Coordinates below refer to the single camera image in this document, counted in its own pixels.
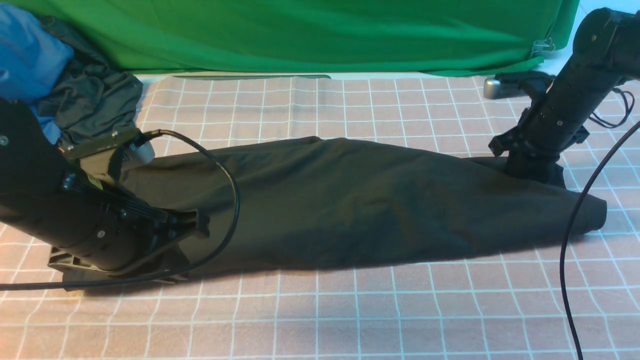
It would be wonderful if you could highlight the metal binder clip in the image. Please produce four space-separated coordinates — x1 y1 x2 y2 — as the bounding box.
530 38 556 58

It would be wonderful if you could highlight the blue garment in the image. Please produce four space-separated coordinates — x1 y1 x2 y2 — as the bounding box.
0 3 74 144

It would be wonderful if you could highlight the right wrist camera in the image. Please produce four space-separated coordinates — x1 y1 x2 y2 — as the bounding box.
483 70 555 100

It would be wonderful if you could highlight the crumpled dark gray garment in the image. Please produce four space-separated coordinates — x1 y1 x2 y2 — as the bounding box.
35 16 143 147

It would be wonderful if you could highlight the black left camera cable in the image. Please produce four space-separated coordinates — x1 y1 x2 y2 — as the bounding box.
0 129 242 292

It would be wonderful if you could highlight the black right camera cable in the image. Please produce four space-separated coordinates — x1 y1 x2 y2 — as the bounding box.
560 87 640 360

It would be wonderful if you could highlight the black camera cable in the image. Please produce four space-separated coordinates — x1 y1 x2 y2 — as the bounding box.
0 129 242 292
560 87 640 360

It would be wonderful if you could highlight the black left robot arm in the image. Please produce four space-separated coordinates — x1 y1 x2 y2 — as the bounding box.
0 100 210 282

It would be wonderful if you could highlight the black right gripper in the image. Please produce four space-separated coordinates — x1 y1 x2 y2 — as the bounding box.
488 102 591 176

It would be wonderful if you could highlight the green backdrop cloth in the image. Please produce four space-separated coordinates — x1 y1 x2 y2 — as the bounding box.
11 0 579 76

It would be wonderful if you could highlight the pink grid tablecloth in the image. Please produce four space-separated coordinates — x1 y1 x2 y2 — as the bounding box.
0 75 640 360

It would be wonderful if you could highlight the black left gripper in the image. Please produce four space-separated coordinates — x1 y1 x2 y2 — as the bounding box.
30 175 210 279

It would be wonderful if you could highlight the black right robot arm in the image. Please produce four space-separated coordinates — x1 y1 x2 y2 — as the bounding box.
486 7 640 182

